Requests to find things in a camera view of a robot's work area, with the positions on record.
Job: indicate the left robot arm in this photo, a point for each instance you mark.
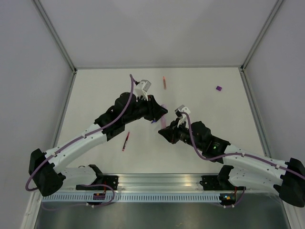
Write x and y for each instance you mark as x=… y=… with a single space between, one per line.
x=48 y=169

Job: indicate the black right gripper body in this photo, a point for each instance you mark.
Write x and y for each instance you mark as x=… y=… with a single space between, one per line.
x=181 y=130

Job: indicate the red gel pen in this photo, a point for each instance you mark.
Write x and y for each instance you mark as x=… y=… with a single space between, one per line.
x=125 y=142

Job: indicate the right aluminium frame post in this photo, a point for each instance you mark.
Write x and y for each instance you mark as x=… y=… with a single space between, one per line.
x=269 y=20

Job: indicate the aluminium mounting rail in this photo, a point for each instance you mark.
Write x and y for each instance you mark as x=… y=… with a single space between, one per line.
x=148 y=182

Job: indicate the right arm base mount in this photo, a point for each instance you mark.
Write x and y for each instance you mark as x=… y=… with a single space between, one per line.
x=218 y=182

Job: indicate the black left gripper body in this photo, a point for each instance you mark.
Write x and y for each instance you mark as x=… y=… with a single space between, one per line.
x=145 y=108

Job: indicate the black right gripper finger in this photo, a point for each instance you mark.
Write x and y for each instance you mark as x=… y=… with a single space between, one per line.
x=173 y=124
x=167 y=133

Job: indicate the left aluminium frame post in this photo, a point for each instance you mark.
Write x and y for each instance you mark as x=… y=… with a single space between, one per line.
x=50 y=27

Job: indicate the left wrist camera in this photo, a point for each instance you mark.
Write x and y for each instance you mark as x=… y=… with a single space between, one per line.
x=142 y=88

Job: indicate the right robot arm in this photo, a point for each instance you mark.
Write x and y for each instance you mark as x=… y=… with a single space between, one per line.
x=240 y=168

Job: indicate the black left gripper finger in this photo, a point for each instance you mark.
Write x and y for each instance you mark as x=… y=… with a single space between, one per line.
x=159 y=114
x=155 y=105

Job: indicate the pink highlighter pen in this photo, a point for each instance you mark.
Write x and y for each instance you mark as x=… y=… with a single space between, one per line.
x=163 y=123

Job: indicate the white slotted cable duct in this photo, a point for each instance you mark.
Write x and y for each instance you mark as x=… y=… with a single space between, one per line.
x=133 y=197

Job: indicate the orange pencil-like pen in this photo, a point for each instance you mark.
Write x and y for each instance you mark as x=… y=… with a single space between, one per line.
x=164 y=83

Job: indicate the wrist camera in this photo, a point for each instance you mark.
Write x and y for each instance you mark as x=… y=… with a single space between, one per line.
x=181 y=112
x=142 y=88

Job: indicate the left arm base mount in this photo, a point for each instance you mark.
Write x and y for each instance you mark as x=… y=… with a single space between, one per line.
x=100 y=184

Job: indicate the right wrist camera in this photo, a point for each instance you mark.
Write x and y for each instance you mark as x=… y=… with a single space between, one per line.
x=181 y=112

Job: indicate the aluminium frame post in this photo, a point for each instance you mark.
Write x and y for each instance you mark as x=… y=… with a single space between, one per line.
x=50 y=27
x=269 y=20

